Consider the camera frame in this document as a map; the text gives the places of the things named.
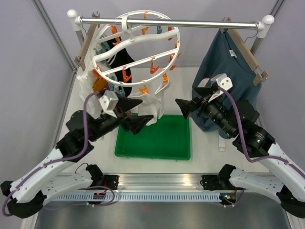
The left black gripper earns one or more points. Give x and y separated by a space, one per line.
134 123

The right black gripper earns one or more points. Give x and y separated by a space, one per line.
187 106

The white round clip hanger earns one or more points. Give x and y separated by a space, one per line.
154 49

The purple orange sock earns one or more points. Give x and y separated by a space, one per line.
99 84

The black sock with white stripes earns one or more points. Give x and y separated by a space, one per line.
110 43

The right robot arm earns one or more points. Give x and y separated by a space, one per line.
237 120

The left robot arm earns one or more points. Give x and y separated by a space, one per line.
29 194

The blue sweater on hanger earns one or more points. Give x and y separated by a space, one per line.
223 56

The white garment on hanger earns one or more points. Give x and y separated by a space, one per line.
86 78

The right beige wooden hanger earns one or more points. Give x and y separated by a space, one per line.
247 53

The beige wooden hanger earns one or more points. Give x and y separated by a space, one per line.
80 59
247 53

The left beige wooden hanger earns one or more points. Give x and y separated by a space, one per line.
80 59

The green plastic tray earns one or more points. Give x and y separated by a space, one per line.
168 138

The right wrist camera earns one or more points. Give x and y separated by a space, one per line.
222 81

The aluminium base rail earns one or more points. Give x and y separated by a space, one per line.
157 181

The white slotted cable duct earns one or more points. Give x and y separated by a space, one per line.
142 197

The silver clothes rail bar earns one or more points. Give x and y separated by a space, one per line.
77 22

